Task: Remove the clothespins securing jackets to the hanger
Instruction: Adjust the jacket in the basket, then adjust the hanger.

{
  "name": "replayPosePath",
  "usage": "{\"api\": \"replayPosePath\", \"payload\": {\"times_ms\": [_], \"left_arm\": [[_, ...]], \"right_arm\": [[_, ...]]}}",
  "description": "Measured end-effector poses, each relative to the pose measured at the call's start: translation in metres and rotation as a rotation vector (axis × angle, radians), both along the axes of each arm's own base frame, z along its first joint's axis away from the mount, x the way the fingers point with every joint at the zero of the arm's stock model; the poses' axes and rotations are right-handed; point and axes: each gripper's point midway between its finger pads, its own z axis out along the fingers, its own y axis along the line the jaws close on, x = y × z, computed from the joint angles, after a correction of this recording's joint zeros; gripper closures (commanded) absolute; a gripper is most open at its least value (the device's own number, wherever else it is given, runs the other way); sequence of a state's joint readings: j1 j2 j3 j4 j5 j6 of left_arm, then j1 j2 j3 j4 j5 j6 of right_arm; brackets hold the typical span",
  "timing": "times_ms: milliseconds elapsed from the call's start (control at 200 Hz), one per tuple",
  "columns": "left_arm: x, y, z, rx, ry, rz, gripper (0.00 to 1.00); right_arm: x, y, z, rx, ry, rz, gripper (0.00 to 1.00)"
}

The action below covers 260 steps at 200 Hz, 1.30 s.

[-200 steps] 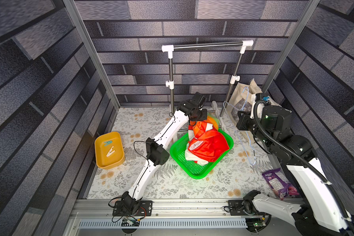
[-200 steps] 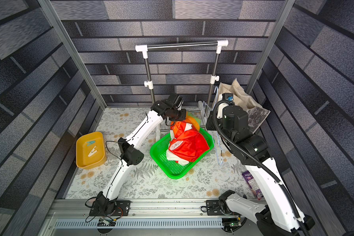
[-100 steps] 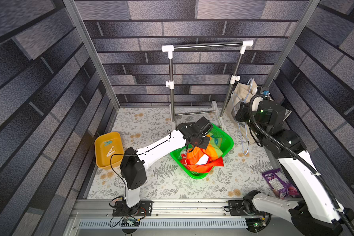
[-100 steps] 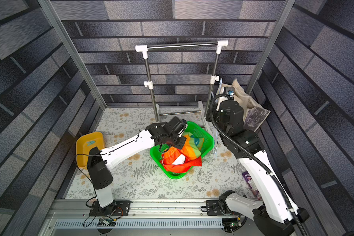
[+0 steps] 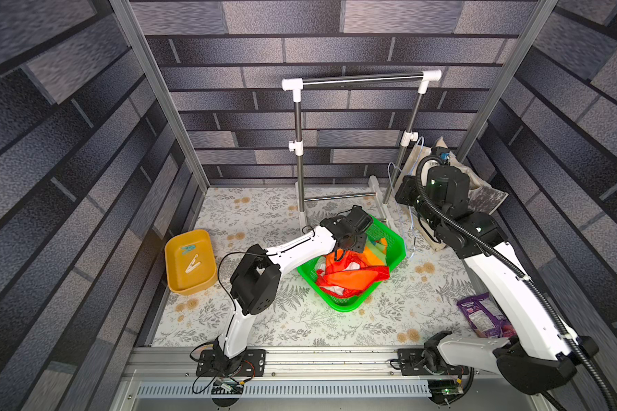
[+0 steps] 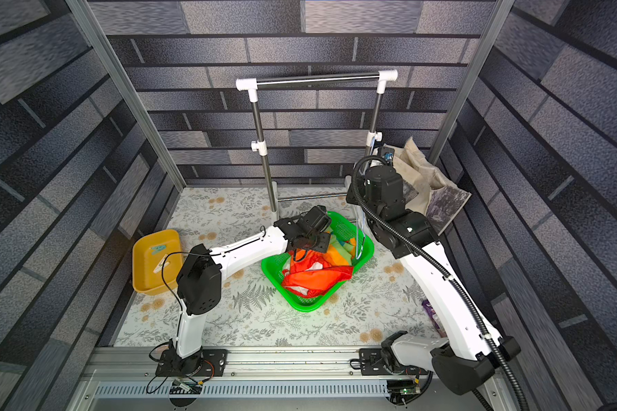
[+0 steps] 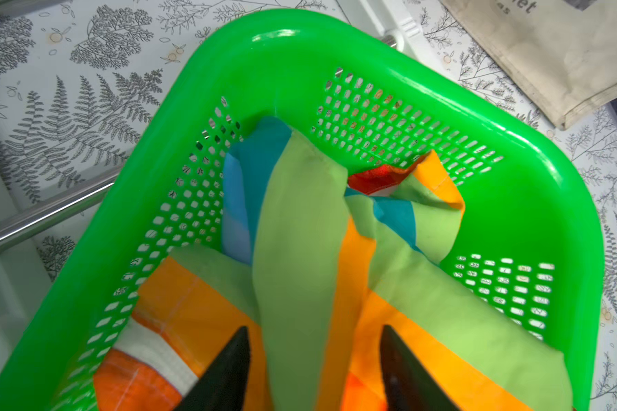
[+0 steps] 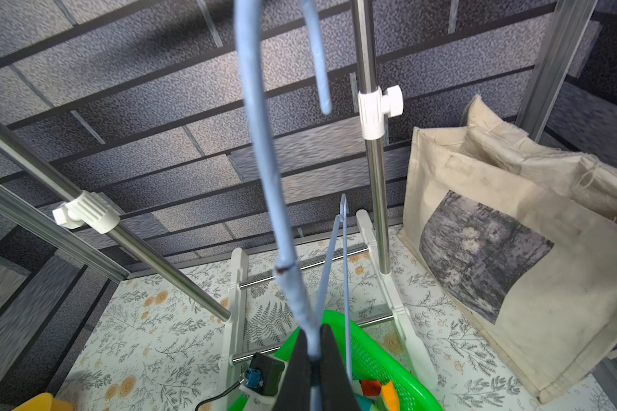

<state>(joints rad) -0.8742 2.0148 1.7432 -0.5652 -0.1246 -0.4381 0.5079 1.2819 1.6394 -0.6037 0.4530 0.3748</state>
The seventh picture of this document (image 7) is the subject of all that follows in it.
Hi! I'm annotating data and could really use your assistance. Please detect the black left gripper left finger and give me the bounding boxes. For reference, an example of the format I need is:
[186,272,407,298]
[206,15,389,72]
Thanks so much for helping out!
[175,326,251,411]

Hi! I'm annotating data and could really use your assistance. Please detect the green plastic basket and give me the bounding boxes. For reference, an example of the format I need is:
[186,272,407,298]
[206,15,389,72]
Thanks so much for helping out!
[0,4,604,410]

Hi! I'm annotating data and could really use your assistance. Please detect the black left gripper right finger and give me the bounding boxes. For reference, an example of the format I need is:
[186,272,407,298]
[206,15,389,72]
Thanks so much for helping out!
[380,325,459,410]

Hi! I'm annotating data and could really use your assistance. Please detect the rainbow striped jacket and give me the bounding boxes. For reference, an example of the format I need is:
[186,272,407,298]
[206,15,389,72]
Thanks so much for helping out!
[94,117,572,410]

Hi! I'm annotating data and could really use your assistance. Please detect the beige canvas tote bag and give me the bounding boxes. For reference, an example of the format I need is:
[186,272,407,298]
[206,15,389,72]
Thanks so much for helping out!
[443,0,617,130]

